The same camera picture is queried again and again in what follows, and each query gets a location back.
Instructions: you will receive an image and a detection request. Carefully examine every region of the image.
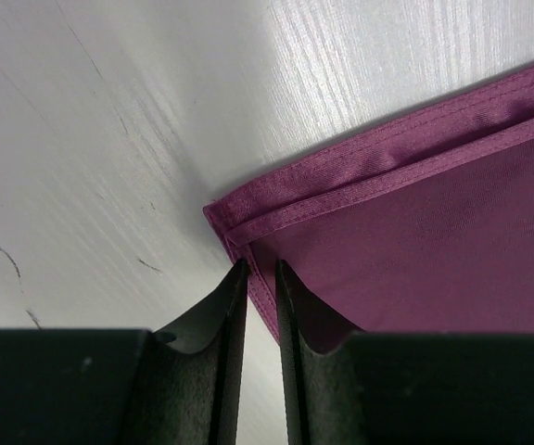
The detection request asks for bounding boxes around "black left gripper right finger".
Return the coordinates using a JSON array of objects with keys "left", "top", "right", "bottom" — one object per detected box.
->
[{"left": 275, "top": 260, "right": 364, "bottom": 444}]

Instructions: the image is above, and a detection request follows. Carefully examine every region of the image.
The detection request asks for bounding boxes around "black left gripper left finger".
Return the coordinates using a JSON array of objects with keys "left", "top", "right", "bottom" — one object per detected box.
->
[{"left": 127, "top": 260, "right": 248, "bottom": 444}]

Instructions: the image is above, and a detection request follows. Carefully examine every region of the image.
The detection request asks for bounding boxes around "purple cloth napkin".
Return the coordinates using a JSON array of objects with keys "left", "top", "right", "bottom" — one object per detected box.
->
[{"left": 203, "top": 66, "right": 534, "bottom": 334}]

